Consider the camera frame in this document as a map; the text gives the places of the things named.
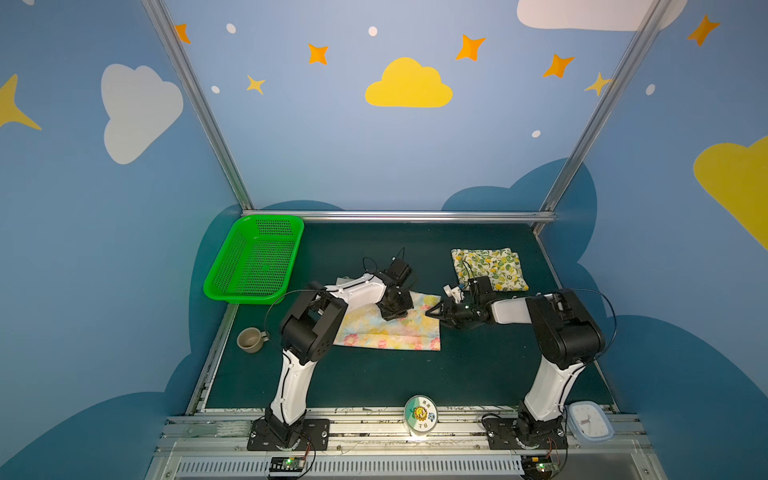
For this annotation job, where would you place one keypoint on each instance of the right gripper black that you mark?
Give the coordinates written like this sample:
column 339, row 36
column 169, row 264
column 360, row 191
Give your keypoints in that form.
column 459, row 309

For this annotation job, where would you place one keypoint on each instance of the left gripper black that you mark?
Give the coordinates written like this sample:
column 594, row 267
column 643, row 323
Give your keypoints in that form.
column 394, row 302

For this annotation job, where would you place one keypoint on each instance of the pastel floral skirt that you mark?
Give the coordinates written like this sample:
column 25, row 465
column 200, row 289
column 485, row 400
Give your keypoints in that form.
column 365, row 328

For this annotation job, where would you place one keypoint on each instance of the lemon print skirt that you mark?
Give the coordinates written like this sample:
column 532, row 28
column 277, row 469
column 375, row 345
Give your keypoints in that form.
column 502, row 267

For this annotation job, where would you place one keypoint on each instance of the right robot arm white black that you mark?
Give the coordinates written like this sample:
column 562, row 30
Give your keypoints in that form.
column 568, row 339

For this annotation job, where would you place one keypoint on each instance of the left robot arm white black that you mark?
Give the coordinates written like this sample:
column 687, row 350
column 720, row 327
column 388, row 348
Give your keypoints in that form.
column 308, row 331

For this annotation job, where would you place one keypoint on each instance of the round white green tape dispenser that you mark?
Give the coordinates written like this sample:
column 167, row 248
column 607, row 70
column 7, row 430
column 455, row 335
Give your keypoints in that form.
column 420, row 415

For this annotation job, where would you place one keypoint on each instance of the green plastic basket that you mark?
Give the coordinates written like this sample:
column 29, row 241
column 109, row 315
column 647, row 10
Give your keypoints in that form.
column 256, row 260

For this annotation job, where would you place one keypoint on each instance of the grey ceramic mug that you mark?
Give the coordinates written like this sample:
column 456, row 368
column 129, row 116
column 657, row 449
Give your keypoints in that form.
column 251, row 340

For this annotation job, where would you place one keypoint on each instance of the right green circuit board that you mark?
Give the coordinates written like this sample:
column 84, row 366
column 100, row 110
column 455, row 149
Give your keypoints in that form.
column 536, row 468

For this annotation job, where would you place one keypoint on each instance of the green circuit board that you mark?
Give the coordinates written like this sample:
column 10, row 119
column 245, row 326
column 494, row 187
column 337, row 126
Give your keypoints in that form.
column 286, row 467
column 536, row 468

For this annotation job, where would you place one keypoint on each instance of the white square clock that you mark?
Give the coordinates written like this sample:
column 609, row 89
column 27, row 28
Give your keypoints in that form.
column 589, row 423

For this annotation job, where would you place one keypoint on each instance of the left green circuit board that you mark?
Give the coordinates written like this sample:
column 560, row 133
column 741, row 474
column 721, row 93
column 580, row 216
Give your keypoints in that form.
column 286, row 467

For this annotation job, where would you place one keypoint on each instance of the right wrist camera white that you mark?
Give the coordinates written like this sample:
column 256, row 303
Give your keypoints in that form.
column 456, row 294

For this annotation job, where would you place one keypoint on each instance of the rear aluminium frame bar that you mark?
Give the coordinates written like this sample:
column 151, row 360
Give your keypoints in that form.
column 464, row 217

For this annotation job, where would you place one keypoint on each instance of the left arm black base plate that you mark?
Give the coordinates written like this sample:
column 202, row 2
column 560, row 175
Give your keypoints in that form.
column 313, row 432

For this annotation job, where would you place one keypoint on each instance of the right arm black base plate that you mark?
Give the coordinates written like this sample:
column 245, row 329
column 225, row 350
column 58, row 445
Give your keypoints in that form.
column 503, row 433

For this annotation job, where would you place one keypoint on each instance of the aluminium rail base frame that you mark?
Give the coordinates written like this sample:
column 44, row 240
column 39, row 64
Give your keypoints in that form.
column 373, row 442

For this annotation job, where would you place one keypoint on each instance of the left aluminium frame post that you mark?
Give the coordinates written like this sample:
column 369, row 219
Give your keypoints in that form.
column 161, row 20

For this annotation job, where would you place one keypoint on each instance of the aluminium frame post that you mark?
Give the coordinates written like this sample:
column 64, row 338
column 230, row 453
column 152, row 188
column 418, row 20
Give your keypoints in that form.
column 161, row 20
column 640, row 44

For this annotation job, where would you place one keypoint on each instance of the right aluminium frame post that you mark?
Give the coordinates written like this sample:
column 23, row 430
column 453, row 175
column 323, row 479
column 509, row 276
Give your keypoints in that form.
column 640, row 44

